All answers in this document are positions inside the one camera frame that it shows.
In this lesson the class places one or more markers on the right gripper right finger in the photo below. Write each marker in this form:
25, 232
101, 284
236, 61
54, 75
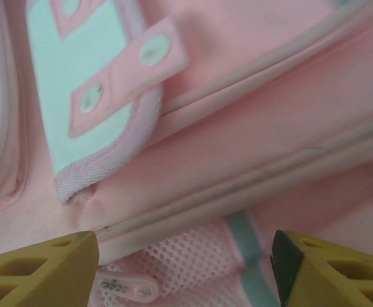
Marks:
349, 256

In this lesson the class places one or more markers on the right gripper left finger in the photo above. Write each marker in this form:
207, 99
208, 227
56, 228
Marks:
29, 256

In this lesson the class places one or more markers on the pink backpack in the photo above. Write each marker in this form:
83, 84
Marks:
205, 128

